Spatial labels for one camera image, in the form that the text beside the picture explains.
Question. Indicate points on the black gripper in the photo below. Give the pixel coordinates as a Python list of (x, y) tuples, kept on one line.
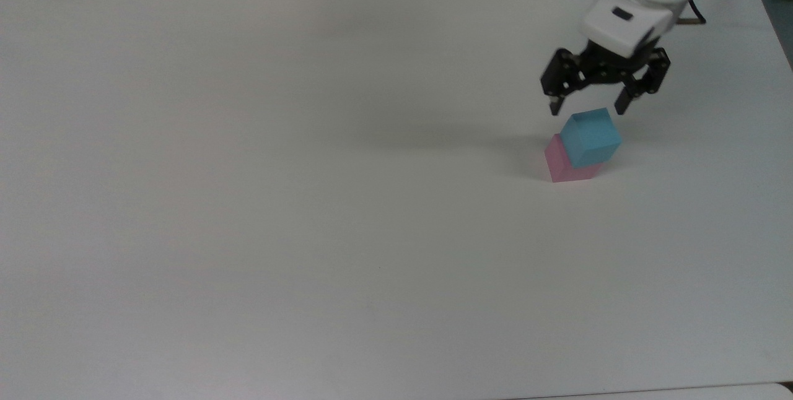
[(610, 69)]

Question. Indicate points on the blue cube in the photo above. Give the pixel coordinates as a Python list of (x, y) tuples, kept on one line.
[(591, 137)]

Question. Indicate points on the pink cube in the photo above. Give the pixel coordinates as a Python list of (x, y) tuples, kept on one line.
[(560, 168)]

